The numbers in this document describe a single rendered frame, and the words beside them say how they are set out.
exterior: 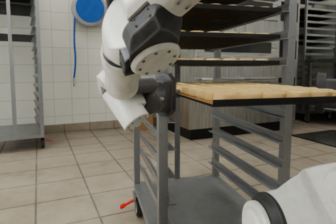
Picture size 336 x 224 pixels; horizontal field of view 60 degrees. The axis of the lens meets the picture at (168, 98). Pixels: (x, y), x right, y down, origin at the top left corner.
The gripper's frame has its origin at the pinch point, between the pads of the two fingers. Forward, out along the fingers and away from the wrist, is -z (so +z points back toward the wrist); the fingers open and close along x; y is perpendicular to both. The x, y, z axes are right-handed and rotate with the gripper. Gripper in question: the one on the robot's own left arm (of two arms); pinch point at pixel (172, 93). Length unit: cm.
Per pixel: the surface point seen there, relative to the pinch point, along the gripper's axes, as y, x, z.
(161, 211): 4.5, -38.2, -1.1
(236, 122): -1, -18, -57
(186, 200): 16, -53, -40
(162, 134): 4.4, -13.0, -1.4
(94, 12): 208, 71, -177
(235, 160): -2, -36, -57
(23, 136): 201, -54, -79
